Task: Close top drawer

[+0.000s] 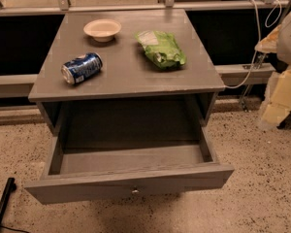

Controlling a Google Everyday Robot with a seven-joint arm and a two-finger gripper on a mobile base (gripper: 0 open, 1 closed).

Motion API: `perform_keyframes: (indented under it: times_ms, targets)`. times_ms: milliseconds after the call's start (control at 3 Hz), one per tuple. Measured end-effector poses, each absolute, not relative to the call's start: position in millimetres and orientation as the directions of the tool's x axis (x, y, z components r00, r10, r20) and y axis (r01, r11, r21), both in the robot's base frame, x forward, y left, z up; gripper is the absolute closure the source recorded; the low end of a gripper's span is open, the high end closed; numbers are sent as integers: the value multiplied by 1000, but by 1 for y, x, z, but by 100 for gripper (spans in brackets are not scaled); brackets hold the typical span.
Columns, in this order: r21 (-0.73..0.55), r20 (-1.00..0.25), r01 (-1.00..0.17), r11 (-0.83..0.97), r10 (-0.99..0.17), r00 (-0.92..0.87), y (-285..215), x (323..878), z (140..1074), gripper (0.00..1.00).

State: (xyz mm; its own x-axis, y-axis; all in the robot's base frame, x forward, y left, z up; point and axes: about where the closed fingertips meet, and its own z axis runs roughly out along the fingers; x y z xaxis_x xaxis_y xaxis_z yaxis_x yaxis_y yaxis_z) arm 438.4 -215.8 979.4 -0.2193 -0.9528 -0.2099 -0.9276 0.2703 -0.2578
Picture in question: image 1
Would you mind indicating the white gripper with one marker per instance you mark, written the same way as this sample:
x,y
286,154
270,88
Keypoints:
x,y
290,40

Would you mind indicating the metal diagonal support pole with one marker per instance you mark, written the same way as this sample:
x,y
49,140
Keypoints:
x,y
284,40

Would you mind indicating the black floor stand leg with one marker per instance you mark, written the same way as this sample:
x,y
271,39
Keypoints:
x,y
9,188

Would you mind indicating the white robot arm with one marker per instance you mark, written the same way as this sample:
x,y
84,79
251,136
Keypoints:
x,y
277,104

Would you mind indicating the blue soda can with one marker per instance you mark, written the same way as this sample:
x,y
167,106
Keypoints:
x,y
81,68

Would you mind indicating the grey top drawer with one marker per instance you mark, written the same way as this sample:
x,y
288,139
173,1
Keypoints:
x,y
102,149

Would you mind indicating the green chip bag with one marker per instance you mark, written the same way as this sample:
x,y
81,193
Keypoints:
x,y
162,49

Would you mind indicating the grey wooden nightstand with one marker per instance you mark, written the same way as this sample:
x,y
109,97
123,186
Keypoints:
x,y
126,71

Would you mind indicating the white shallow bowl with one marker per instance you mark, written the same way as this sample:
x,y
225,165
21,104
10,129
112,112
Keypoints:
x,y
102,30

